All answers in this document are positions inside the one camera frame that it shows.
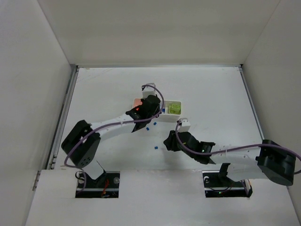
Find orange round lego piece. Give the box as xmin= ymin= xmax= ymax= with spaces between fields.
xmin=133 ymin=98 xmax=143 ymax=108

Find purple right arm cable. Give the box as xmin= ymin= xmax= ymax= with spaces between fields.
xmin=175 ymin=120 xmax=301 ymax=175

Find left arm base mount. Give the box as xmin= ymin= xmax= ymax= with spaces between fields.
xmin=75 ymin=171 xmax=120 ymax=199

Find white three-compartment tray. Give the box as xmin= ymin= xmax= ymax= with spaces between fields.
xmin=126 ymin=95 xmax=182 ymax=122

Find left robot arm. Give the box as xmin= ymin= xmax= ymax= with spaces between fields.
xmin=61 ymin=95 xmax=160 ymax=181

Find green 2x3 lego brick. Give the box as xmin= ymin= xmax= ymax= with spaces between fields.
xmin=168 ymin=103 xmax=181 ymax=115

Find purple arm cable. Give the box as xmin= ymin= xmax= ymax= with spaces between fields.
xmin=175 ymin=120 xmax=301 ymax=175
xmin=64 ymin=85 xmax=165 ymax=193

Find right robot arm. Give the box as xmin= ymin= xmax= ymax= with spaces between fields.
xmin=163 ymin=130 xmax=297 ymax=186

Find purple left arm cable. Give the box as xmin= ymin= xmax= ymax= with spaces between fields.
xmin=64 ymin=85 xmax=165 ymax=193

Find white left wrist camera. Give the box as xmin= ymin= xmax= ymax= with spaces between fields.
xmin=142 ymin=83 xmax=156 ymax=99

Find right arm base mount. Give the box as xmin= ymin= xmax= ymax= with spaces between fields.
xmin=202 ymin=163 xmax=253 ymax=198

